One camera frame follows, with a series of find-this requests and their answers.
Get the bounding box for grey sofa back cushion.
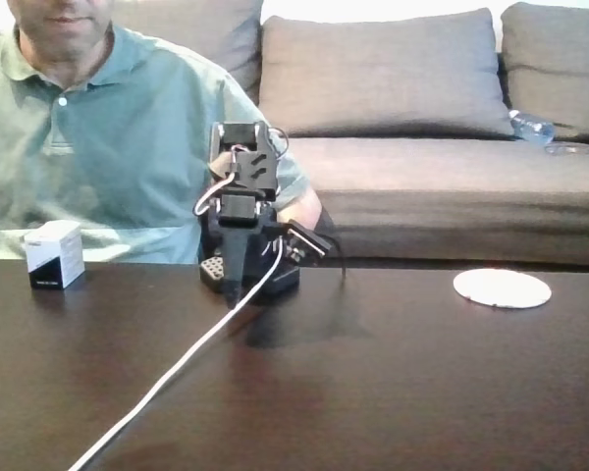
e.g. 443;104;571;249
112;0;265;105
257;7;515;142
499;1;589;146

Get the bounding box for white round disc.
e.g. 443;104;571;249
453;268;554;310

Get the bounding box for clear plastic water bottle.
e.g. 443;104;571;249
508;109;556;146

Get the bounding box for white and black servo box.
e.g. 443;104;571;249
23;219;87;291

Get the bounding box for person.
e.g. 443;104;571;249
0;0;324;265

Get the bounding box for red white servo wires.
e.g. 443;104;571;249
192;145;240;218

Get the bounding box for white cable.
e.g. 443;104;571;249
67;238;285;471

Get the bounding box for grey fabric sofa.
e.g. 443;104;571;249
112;0;589;270

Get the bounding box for clear plastic wrapper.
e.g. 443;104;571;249
543;141;589;157

